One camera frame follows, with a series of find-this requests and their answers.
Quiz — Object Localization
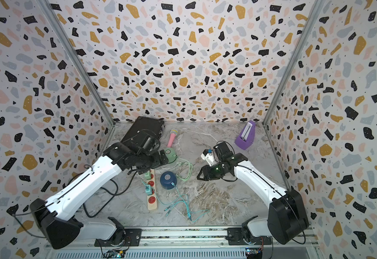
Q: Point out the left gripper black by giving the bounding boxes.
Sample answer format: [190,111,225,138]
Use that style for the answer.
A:
[138,148,171,174]

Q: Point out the green USB charger plug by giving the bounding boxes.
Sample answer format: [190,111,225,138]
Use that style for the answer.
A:
[144,172,152,180]

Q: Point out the teal USB charger plug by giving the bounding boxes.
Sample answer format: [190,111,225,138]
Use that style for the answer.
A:
[145,185,154,196]

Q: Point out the beige red power strip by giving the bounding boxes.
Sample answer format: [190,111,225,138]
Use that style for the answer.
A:
[143,169,158,212]

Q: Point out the teal charging cable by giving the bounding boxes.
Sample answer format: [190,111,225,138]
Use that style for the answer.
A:
[139,180,211,223]

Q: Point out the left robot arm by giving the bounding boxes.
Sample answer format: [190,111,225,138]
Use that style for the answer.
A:
[31,131,168,249]

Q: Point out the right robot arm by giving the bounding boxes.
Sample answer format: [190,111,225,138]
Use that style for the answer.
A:
[197,141,309,245]

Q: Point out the pink toy microphone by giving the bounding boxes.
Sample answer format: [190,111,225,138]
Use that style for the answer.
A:
[167,128,178,148]

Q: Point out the black hard case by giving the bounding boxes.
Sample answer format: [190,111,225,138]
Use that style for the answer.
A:
[120,116,165,147]

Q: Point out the purple metronome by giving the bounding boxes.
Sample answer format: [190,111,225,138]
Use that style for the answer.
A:
[235,121,256,150]

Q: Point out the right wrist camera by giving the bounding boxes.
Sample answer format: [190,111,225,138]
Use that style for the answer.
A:
[201,149,216,166]

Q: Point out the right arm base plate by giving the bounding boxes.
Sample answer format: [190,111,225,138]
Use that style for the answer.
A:
[225,227,272,246]

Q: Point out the aluminium front rail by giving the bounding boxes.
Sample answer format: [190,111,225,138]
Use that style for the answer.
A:
[43,226,323,259]

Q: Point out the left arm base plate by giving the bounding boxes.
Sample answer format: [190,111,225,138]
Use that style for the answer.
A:
[94,228,142,249]

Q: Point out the black power strip cord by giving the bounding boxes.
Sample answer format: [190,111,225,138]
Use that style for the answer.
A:
[7,164,141,240]

